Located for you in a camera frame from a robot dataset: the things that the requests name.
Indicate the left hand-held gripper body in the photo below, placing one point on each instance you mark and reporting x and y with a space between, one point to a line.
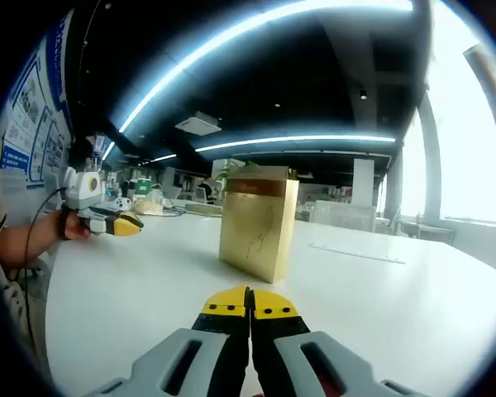
80 190

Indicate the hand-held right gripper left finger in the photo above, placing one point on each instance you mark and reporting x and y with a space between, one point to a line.
169 360

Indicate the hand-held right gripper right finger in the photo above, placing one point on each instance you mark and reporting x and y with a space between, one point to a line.
335 364

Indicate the gold mask box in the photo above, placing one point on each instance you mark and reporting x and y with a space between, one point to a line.
252 227

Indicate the green white box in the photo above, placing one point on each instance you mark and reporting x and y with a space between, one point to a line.
143 186

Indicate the person's left hand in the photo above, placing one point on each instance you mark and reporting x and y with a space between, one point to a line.
73 229

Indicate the white game controller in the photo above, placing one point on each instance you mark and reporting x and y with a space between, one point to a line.
122 202

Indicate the clear plastic bag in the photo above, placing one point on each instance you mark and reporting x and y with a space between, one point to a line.
149 207

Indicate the short ceiling light strip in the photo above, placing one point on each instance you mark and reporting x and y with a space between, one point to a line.
108 151
164 157

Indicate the white table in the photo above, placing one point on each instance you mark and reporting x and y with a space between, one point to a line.
149 289

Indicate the white flat table strip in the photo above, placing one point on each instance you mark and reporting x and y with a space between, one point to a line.
355 251

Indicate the ceiling air vent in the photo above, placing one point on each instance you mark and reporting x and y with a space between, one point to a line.
198 122

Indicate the person's beige shirt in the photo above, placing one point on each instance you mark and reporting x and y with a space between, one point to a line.
12 297

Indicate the long ceiling light strip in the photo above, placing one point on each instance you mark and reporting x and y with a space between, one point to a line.
231 37
293 140

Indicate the blue white wall poster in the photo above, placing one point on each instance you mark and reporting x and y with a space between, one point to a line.
33 103

